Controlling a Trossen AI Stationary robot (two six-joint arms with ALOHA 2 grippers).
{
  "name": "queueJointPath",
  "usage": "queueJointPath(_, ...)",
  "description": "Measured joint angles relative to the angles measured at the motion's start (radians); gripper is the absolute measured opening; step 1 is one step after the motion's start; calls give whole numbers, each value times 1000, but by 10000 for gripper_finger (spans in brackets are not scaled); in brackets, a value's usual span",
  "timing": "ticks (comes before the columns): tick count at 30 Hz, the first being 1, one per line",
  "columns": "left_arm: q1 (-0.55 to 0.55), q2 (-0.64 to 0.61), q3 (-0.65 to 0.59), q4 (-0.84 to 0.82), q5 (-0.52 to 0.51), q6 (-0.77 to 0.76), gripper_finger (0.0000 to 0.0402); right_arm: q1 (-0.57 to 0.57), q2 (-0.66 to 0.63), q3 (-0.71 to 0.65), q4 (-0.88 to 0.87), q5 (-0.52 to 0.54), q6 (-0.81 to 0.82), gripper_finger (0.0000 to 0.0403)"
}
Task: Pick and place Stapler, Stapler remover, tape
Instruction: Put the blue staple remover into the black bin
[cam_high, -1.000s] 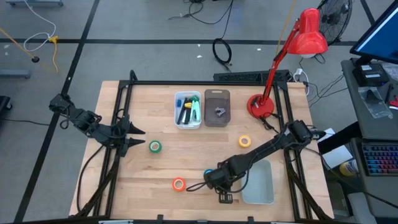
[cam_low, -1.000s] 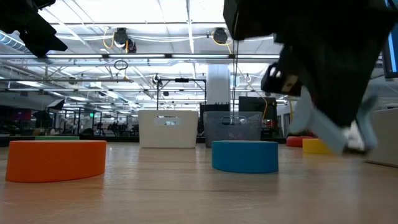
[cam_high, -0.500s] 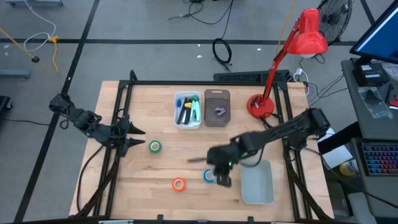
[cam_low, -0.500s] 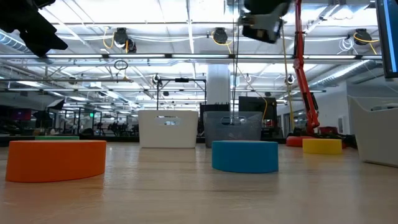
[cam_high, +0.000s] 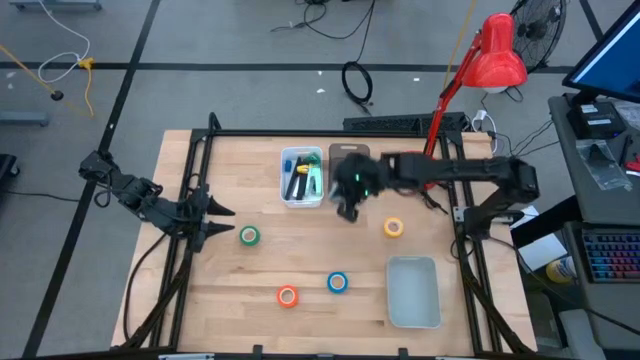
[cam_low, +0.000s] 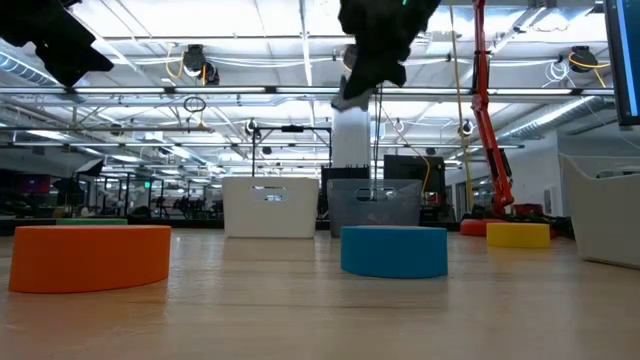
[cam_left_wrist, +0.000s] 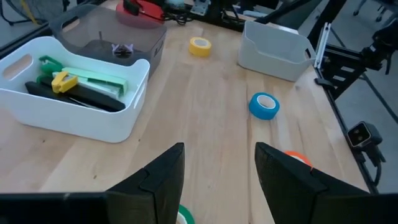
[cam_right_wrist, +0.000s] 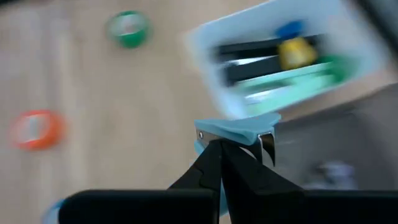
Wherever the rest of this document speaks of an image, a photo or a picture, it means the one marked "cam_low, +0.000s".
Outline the white plastic bin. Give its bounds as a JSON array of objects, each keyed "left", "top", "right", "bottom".
[{"left": 222, "top": 175, "right": 322, "bottom": 239}]

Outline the smoky translucent plastic bin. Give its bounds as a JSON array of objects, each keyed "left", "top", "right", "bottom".
[{"left": 326, "top": 178, "right": 426, "bottom": 239}]

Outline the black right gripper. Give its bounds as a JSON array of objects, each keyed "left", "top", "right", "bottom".
[{"left": 338, "top": 0, "right": 444, "bottom": 101}]

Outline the black background rig frame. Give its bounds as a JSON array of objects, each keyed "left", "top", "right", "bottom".
[{"left": 251, "top": 124, "right": 333, "bottom": 177}]

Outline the orange tape roll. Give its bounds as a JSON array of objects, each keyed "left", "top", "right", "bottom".
[{"left": 8, "top": 224, "right": 173, "bottom": 295}]

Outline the grey staple remover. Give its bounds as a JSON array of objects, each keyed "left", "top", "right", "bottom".
[{"left": 330, "top": 74, "right": 375, "bottom": 113}]

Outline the yellow hanging cord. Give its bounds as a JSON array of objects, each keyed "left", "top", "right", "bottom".
[{"left": 448, "top": 0, "right": 475, "bottom": 211}]

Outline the light grey plastic bin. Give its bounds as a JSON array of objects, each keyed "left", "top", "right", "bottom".
[{"left": 557, "top": 151, "right": 640, "bottom": 271}]

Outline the black computer monitor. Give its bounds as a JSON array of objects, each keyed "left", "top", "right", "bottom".
[{"left": 602, "top": 0, "right": 640, "bottom": 127}]

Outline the yellow tape roll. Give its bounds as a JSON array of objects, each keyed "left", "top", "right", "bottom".
[{"left": 485, "top": 221, "right": 552, "bottom": 250}]

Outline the black ceiling cable reel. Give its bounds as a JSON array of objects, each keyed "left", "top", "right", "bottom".
[
  {"left": 180, "top": 43, "right": 222, "bottom": 87},
  {"left": 567, "top": 44, "right": 612, "bottom": 76}
]

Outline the black background screen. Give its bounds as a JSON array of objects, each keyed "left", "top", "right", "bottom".
[{"left": 383, "top": 154, "right": 447, "bottom": 221}]

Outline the blue tape roll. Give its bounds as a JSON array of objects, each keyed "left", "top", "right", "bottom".
[{"left": 340, "top": 224, "right": 450, "bottom": 280}]

